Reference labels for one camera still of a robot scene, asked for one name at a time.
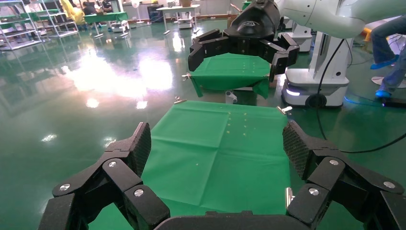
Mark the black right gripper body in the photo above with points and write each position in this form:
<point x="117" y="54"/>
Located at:
<point x="253" y="28"/>

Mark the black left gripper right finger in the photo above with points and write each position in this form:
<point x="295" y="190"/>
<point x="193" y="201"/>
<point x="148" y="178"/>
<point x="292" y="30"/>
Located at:
<point x="330" y="176"/>

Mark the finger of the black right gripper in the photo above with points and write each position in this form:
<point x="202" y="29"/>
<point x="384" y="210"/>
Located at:
<point x="206" y="46"/>
<point x="282" y="54"/>

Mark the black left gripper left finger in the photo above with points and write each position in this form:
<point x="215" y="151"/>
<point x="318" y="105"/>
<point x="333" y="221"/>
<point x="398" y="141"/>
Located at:
<point x="123" y="179"/>

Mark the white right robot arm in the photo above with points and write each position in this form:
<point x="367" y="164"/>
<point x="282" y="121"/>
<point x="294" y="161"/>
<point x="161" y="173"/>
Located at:
<point x="333" y="16"/>

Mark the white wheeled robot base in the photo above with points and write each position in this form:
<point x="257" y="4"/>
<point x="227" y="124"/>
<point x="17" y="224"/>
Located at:
<point x="301" y="84"/>
<point x="303" y="35"/>

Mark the cardboard box on desk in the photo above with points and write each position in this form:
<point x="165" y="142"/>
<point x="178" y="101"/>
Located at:
<point x="185" y="3"/>

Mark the white low mobile robot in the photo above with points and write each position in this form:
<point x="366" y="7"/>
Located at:
<point x="120" y="26"/>
<point x="185" y="23"/>

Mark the green cloth covered table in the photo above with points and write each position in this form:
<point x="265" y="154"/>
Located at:
<point x="228" y="73"/>

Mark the metal cloth clamp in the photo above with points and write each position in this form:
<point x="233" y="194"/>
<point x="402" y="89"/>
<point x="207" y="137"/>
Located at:
<point x="288" y="195"/>
<point x="180" y="101"/>
<point x="284" y="109"/>
<point x="187" y="76"/>

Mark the white folding table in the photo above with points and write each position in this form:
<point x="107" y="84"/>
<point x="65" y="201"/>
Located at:
<point x="177" y="7"/>

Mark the black cabinet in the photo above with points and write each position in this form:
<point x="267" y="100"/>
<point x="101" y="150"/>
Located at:
<point x="155" y="14"/>

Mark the green cloth with yellow marks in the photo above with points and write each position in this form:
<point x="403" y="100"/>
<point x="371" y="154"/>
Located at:
<point x="206" y="158"/>

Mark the white round floor base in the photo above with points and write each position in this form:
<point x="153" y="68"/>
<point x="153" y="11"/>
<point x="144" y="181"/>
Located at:
<point x="379" y="81"/>

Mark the long green covered table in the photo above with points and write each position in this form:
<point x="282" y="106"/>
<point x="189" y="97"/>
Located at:
<point x="106" y="16"/>

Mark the person in blue jeans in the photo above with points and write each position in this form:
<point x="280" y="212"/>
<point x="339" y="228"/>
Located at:
<point x="385" y="31"/>

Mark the person in black clothes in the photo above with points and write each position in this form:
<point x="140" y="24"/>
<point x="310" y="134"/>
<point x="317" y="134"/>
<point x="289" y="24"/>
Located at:
<point x="89" y="9"/>

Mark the person in yellow suit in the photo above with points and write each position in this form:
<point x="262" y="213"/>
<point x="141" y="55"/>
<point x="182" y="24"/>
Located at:
<point x="73" y="12"/>

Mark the metal shelving rack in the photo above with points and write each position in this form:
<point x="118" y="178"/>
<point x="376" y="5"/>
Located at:
<point x="23" y="44"/>
<point x="63" y="32"/>

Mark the white table leg bracket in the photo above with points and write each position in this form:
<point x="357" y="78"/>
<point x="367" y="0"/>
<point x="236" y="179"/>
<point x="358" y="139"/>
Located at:
<point x="231" y="96"/>

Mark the white pedestal fan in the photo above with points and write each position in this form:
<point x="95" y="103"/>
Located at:
<point x="135" y="3"/>

